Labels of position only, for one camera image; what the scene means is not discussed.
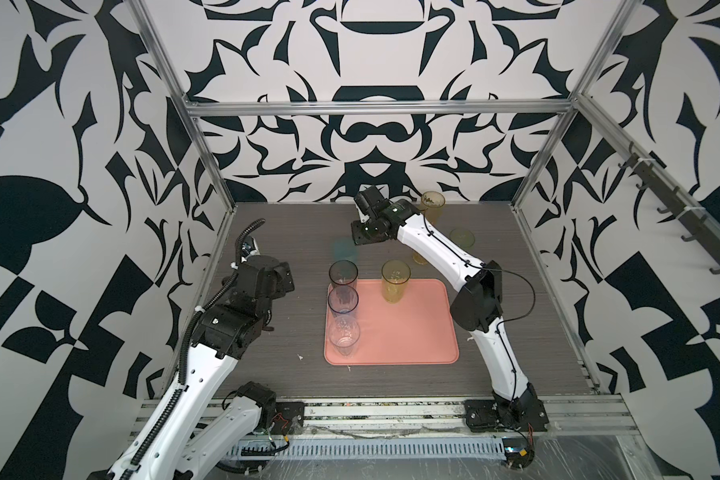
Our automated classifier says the short amber glass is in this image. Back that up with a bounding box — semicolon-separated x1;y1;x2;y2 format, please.
413;251;428;265

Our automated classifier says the pink tray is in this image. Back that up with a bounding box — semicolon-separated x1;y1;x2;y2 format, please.
324;279;459;366

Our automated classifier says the green glass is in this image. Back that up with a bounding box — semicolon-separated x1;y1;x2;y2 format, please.
449;227;476;251
381;260;411;304

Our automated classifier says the white cable duct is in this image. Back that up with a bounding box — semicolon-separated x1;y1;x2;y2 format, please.
226;438;504;461

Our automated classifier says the blue glass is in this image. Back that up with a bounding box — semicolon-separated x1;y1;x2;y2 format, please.
327;285;359;319

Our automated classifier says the dark smoky glass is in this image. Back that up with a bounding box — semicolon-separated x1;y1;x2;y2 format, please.
328;259;359;292

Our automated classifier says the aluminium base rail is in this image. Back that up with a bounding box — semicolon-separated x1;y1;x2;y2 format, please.
128;395;637;439

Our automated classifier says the tall amber glass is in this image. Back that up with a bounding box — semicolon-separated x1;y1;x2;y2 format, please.
420;191;446;225

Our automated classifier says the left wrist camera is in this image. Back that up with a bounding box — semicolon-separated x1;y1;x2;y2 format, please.
239;235;260;261

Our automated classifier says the teal glass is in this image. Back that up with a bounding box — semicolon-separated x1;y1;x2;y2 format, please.
331;237;358;263

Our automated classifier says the small circuit board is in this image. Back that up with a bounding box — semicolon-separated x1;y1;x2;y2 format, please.
501;437;535;471

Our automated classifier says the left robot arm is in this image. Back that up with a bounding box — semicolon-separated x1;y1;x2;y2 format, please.
89;255;294;479

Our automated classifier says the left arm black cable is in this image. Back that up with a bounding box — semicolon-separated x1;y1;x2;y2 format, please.
215;437;289;475

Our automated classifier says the clear glass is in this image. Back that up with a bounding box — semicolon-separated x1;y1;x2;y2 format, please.
328;317;361;357

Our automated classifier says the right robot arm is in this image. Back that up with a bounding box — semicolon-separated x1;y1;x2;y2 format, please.
351;186;548;433

